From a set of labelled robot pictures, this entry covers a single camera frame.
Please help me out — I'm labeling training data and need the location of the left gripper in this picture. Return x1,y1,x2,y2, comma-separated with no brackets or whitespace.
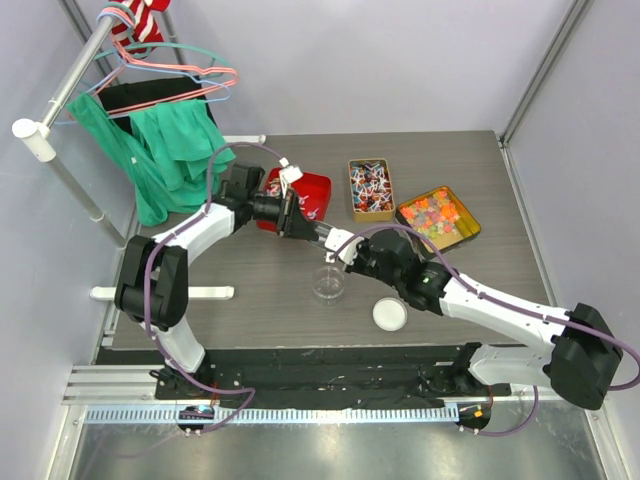
248,190,319,242

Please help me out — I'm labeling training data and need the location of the silver metal scoop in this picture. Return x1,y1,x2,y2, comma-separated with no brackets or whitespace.
308,221,336,252

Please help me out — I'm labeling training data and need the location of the red square candy box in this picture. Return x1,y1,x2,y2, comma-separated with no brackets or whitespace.
256,168,332,235

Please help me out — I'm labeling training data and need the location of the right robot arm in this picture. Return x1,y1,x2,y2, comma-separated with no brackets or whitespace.
338,229,623,410

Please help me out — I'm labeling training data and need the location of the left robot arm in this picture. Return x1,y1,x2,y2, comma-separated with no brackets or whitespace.
114,164,319,399

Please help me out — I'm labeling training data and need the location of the white round jar lid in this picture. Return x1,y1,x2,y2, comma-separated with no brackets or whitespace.
372,297,408,332

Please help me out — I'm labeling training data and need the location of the gold rectangular tin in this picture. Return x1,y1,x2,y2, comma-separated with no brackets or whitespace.
348,158,396,223

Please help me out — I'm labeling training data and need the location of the clear plastic round jar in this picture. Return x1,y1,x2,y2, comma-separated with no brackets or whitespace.
312,264,346,305

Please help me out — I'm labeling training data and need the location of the white rack foot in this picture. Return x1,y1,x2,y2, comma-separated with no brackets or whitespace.
223,135,266,146

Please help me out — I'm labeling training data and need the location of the green cloth garment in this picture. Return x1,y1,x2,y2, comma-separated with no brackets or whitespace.
68,94,235,227

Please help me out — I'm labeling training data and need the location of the white flat bar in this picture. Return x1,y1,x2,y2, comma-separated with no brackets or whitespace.
90,286,235,302

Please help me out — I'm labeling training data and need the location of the black garment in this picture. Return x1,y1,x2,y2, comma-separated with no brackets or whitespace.
98,76,203,111

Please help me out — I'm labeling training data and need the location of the green clothes hanger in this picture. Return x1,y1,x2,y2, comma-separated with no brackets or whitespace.
93,42,237,77

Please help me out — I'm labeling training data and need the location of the blue clothes hanger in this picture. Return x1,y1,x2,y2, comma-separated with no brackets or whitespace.
53,10,232,126

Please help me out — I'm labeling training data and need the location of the red white striped garment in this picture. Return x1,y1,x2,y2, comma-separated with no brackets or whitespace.
111,0,171,46

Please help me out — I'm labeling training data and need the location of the pink clothes hanger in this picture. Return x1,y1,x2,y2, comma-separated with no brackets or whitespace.
93,1,238,118

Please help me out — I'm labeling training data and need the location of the metal clothes rack pole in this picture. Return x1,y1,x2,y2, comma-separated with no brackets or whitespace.
11,0,132,250

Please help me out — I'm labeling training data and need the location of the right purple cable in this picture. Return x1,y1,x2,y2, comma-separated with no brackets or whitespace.
335,222,640,436

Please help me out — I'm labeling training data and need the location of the purple cable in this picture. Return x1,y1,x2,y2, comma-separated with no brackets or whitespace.
142,141,291,434
335,222,640,436

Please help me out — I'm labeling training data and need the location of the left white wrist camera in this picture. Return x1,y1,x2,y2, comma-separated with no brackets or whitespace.
278,157,304,194

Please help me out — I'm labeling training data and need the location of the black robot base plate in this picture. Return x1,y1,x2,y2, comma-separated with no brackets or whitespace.
95,343,571,401

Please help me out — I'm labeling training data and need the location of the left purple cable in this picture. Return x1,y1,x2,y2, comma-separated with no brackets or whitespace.
142,141,291,434

